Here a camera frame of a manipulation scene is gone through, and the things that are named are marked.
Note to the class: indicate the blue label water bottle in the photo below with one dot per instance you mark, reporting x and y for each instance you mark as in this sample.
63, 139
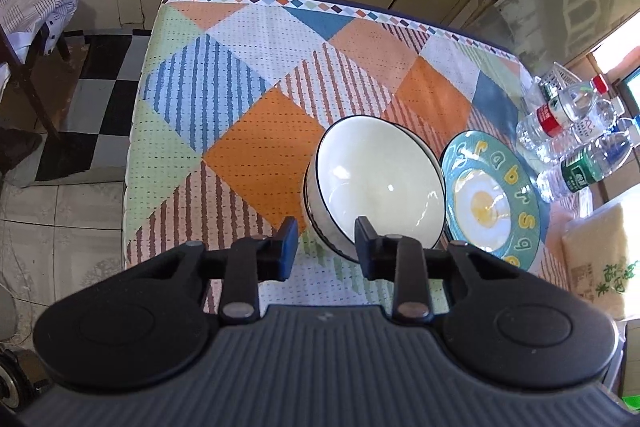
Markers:
625, 134

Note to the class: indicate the white label water bottle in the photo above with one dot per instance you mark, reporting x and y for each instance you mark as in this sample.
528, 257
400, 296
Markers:
592, 124

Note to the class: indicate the patchwork tablecloth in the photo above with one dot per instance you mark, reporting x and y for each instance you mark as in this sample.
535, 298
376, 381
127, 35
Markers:
240, 122

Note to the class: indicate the green label water bottle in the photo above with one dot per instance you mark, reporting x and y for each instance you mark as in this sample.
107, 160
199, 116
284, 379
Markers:
580, 169

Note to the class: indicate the teal fried egg plate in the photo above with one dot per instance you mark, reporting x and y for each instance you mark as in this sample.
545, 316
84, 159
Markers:
522, 187

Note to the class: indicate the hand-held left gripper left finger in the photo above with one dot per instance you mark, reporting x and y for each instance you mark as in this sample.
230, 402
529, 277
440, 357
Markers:
289, 252

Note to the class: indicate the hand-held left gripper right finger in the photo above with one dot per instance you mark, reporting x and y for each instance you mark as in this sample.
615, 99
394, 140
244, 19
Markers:
362, 249

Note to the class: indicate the checkered floor mat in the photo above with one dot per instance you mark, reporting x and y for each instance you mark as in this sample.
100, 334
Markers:
100, 107

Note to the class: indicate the white striped garment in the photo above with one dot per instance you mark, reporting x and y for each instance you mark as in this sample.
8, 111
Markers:
30, 14

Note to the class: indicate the yellowish rice bag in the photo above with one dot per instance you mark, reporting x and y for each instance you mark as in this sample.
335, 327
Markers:
605, 252

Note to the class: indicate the white plastic basket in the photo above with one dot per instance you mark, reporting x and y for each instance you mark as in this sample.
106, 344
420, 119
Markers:
557, 79

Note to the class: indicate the red label water bottle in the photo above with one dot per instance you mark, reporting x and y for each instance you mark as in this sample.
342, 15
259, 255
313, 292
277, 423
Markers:
555, 119

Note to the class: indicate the wooden chair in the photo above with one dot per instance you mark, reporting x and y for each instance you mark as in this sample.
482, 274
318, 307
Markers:
30, 82

